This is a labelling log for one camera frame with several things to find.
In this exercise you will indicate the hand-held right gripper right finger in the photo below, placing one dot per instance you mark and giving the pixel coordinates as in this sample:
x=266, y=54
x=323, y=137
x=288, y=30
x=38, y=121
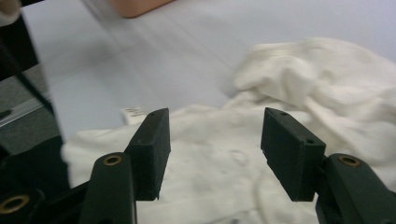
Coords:
x=292, y=152

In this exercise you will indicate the white baby romper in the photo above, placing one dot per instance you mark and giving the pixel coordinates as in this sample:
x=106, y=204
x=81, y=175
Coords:
x=218, y=149

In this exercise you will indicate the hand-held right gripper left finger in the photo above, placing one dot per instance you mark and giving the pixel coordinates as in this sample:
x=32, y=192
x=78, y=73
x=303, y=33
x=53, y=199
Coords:
x=149, y=155

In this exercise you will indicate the white table mat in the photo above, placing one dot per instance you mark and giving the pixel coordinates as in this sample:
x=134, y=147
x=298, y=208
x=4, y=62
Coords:
x=124, y=62

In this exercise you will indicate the orange basket with grey rim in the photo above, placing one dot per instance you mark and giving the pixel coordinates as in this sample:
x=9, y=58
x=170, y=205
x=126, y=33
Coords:
x=137, y=7

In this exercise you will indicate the aluminium floor rail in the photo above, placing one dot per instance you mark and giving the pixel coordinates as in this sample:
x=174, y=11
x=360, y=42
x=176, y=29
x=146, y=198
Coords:
x=18, y=115

